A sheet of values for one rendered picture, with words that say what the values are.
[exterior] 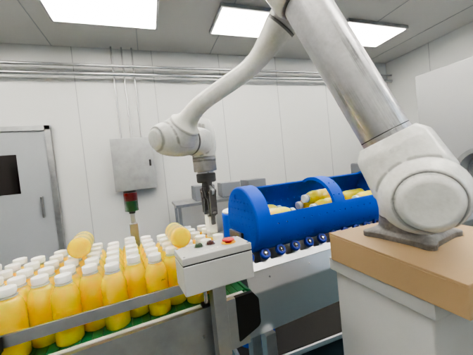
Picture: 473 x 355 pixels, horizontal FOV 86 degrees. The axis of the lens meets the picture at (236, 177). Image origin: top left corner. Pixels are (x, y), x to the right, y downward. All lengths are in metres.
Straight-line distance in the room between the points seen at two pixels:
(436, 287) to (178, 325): 0.65
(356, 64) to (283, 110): 4.66
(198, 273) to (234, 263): 0.10
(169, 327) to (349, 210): 0.88
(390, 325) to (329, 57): 0.66
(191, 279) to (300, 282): 0.58
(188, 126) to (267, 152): 4.16
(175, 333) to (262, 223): 0.45
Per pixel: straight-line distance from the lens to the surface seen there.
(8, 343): 0.89
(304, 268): 1.16
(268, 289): 1.07
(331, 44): 0.64
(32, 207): 4.66
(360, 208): 1.34
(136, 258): 0.86
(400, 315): 0.79
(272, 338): 1.23
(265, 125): 5.00
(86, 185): 4.51
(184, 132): 0.82
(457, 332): 0.81
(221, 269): 0.72
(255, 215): 0.98
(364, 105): 0.60
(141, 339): 0.87
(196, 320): 0.88
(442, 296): 0.67
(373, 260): 0.76
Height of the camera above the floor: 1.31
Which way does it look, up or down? 2 degrees down
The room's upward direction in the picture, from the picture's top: 6 degrees counter-clockwise
